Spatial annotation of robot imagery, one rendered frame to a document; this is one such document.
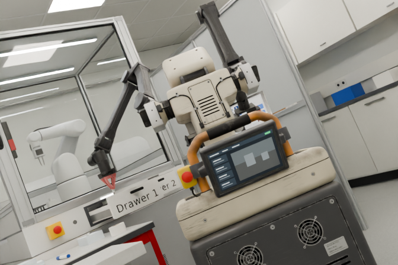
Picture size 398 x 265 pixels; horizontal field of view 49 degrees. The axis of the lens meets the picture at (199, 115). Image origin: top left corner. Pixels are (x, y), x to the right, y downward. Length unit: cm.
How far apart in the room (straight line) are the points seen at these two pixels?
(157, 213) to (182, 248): 26
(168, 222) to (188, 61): 112
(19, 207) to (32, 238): 17
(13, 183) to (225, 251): 130
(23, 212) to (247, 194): 130
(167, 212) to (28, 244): 80
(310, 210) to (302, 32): 407
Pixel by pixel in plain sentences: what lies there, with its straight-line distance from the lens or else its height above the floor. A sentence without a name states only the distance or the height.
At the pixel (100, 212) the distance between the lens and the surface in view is 232.
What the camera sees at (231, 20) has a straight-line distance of 379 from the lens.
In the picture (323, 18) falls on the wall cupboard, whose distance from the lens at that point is 520.
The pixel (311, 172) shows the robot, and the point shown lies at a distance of 147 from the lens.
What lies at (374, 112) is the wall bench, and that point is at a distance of 464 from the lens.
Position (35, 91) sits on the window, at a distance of 258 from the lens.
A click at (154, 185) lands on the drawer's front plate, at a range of 227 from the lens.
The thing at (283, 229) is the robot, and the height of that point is 61.
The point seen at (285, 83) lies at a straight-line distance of 348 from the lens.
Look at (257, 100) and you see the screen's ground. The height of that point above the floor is 114.
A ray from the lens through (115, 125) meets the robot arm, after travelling 230.
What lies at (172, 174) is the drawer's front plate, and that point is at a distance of 270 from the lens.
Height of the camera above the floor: 91
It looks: 6 degrees up
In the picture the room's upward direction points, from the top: 23 degrees counter-clockwise
